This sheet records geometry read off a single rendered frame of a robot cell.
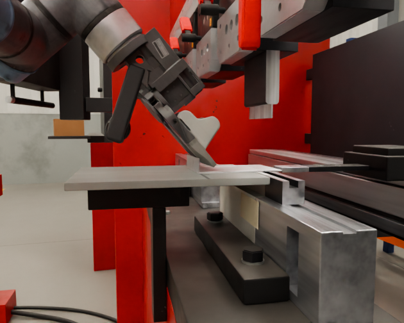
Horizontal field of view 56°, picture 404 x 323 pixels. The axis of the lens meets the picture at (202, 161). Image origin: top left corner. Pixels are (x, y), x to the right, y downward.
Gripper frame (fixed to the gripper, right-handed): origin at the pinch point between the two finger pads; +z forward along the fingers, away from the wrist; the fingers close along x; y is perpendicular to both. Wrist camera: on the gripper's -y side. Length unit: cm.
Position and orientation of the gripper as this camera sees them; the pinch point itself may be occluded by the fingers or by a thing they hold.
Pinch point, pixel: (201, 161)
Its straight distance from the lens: 59.2
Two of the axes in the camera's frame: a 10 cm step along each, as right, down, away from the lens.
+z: 6.4, 7.5, 2.0
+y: 7.5, -6.6, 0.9
